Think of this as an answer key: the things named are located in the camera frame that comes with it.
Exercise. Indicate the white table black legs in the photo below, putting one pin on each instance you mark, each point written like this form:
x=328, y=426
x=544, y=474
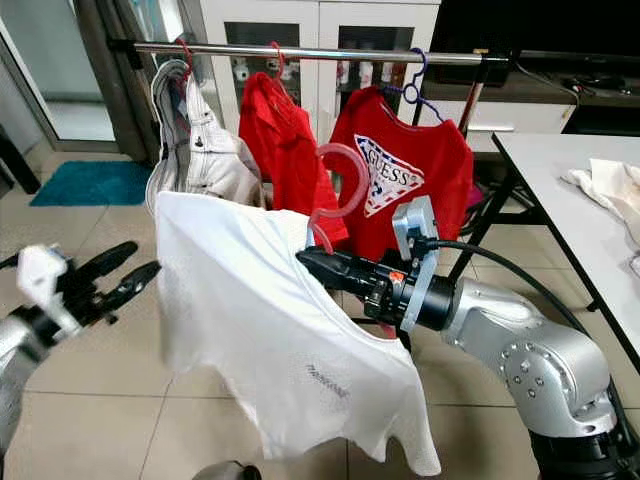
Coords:
x=540, y=170

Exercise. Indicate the steel clothes rack black frame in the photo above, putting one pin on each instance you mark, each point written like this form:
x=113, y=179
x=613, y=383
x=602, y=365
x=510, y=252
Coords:
x=230, y=49

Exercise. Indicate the grey-brown curtain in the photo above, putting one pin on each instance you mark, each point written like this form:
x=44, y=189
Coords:
x=120, y=90

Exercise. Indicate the white grey jacket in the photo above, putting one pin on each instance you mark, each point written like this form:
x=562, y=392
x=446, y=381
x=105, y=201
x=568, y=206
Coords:
x=205, y=160

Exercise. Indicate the black speaker cabinet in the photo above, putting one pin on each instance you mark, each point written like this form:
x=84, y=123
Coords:
x=540, y=25

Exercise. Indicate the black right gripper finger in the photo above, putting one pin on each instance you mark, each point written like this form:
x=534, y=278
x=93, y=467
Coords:
x=345, y=281
x=335, y=261

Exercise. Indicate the black metal bar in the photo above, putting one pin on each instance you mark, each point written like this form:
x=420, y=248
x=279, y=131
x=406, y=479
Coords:
x=18, y=165

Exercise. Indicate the sliding glass door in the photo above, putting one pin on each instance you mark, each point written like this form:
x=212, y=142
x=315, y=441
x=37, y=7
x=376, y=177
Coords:
x=50, y=60

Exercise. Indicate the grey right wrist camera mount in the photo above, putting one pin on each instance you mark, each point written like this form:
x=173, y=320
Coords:
x=415, y=225

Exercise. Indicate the white mesh t-shirt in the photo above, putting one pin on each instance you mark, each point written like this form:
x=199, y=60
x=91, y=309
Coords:
x=270, y=330

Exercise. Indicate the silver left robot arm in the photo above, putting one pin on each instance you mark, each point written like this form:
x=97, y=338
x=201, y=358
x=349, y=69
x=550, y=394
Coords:
x=20, y=370

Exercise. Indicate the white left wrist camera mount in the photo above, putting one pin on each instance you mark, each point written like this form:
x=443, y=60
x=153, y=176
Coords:
x=45, y=275

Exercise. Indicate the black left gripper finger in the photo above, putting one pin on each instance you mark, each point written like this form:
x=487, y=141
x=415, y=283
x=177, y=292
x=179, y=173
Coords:
x=133, y=284
x=108, y=262

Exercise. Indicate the crumpled white garment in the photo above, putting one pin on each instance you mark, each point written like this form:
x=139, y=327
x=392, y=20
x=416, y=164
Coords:
x=610, y=190

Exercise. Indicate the blue floor mat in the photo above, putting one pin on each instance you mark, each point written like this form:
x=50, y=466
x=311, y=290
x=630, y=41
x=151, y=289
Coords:
x=90, y=185

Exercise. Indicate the white glass-door cabinet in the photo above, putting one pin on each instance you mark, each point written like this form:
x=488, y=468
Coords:
x=312, y=25

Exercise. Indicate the red t-shirt triangle print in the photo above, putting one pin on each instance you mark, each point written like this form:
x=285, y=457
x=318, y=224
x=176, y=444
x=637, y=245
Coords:
x=440, y=170

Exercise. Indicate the plain red shirt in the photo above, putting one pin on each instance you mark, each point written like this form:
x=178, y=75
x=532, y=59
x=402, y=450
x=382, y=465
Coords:
x=290, y=150

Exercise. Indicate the white low drawer cabinet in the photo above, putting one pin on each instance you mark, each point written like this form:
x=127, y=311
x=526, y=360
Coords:
x=520, y=118

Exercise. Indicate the purple hanger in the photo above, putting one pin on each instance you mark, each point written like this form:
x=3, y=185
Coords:
x=422, y=62

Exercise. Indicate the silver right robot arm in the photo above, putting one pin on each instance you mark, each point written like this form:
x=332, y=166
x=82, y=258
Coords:
x=520, y=340

